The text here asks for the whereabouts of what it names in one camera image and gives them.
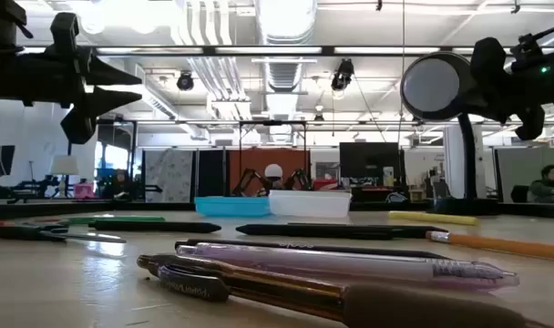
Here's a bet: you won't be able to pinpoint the green highlighter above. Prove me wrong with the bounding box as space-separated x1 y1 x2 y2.
68 214 167 225

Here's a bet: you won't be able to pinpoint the black metal frame stand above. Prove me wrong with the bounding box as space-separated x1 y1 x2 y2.
237 119 308 192

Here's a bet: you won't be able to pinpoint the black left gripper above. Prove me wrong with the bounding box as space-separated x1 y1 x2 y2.
0 12 143 145

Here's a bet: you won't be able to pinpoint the orange partition panel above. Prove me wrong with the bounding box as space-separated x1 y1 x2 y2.
227 148 312 193

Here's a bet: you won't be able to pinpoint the black monitor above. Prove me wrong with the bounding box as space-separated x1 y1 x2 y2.
339 141 402 187

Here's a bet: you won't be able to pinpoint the black scissors red grips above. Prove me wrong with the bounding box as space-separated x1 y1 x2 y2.
0 220 128 244

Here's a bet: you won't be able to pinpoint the black overhead camera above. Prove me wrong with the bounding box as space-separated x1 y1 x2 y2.
176 70 196 92
330 57 355 92

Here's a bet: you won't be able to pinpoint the person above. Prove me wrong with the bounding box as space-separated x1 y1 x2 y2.
528 164 554 204

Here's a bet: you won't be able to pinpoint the black overhead frame bar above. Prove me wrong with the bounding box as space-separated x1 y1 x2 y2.
12 44 554 58

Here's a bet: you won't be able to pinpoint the brown pen rubber grip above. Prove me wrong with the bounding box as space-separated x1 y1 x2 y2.
136 253 554 328

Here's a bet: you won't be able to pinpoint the white lampshade table lamp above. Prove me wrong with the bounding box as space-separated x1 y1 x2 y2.
49 155 80 198

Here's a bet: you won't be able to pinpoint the black office chair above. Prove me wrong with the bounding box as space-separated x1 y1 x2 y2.
509 184 531 204

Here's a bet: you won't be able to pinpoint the clear plastic box blue lid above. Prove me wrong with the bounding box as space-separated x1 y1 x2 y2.
194 190 353 219

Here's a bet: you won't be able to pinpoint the translucent purple pen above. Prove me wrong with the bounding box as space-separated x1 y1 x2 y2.
176 241 520 292

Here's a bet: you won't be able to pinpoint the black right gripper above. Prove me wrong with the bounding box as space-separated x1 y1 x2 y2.
470 26 554 141

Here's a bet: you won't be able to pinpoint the orange pencil red eraser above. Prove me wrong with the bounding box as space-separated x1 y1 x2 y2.
425 230 554 262

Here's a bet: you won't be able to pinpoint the black round-head desk lamp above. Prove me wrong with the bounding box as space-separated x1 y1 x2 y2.
399 50 502 216

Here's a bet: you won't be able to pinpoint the pink box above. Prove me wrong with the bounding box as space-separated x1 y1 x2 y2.
73 182 97 200

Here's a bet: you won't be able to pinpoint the yellow highlighter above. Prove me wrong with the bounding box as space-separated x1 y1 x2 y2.
387 210 479 227

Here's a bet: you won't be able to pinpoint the background black robot arms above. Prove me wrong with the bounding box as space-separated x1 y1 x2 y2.
231 167 313 198

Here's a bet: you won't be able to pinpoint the black click pen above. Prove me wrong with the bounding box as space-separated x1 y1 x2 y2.
235 221 449 241
174 238 450 261
87 220 222 235

